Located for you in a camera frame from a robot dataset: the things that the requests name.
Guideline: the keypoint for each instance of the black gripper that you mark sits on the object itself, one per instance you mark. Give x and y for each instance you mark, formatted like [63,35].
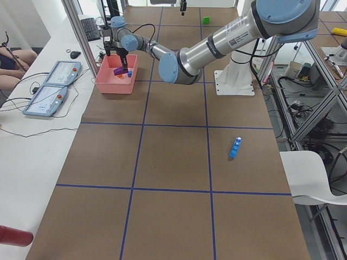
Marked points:
[182,6]
[121,52]

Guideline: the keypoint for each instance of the purple wedge block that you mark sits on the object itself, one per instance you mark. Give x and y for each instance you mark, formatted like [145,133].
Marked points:
[119,71]

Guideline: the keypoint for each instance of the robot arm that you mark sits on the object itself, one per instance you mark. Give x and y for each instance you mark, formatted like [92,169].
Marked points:
[288,21]

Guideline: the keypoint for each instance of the pink plastic box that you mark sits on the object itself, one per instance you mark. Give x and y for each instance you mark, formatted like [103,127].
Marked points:
[108,82]

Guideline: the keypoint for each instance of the green block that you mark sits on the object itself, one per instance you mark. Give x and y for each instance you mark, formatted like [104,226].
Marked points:
[206,20]

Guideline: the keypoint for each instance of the black keyboard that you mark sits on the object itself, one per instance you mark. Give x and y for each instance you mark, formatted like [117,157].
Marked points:
[90,29]

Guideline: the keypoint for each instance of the black computer mouse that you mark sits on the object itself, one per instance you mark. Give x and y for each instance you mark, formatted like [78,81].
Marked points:
[74,54]

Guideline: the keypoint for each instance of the upper teach pendant tablet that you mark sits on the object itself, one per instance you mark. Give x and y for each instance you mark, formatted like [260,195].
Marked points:
[63,73]

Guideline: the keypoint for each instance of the teach pendant tablet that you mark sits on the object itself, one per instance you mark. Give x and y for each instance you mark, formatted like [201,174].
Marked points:
[46,101]
[63,73]

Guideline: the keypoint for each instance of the lower teach pendant tablet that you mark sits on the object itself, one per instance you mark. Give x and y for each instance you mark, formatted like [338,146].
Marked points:
[46,101]

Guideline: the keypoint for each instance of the long blue studded block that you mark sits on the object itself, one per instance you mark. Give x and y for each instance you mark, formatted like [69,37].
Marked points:
[235,147]

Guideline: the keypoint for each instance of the red cylinder bottle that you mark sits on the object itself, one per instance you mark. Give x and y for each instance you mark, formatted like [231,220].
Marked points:
[15,237]

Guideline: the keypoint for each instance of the white chair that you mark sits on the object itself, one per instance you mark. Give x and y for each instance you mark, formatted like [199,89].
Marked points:
[307,179]

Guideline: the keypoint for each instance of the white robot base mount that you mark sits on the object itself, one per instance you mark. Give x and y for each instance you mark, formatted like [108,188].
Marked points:
[236,73]

